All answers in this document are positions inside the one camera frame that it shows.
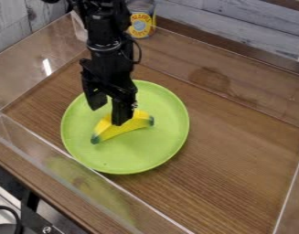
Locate black cable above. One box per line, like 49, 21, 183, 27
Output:
0, 204, 24, 234

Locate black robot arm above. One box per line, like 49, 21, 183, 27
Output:
66, 0, 137, 126

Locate black metal table bracket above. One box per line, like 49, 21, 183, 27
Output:
20, 190, 63, 234

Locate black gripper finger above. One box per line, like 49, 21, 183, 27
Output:
111, 98, 135, 126
82, 79, 107, 111

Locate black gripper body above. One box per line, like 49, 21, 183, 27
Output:
79, 42, 137, 100

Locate green round plate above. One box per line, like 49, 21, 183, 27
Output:
61, 80, 190, 175

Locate yellow labelled tin can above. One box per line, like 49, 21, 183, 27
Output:
127, 0, 157, 38

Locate yellow toy banana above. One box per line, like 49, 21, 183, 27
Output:
91, 110, 155, 144

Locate clear acrylic enclosure walls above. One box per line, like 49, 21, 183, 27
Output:
0, 17, 299, 234

